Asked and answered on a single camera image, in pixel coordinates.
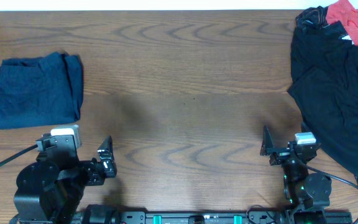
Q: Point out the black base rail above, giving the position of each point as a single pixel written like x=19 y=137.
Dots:
x=101 y=214

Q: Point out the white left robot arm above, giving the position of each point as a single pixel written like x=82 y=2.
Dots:
x=50 y=190

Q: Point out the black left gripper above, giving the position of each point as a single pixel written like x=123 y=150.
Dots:
x=105 y=166

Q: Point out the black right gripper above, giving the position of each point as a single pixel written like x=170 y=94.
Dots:
x=278 y=152

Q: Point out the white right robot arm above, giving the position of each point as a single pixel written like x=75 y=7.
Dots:
x=307 y=193

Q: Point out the navy blue shorts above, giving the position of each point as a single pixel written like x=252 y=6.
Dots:
x=40 y=91

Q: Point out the black garment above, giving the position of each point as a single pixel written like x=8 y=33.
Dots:
x=324 y=70

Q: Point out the red garment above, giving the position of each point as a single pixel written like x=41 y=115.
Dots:
x=343 y=11

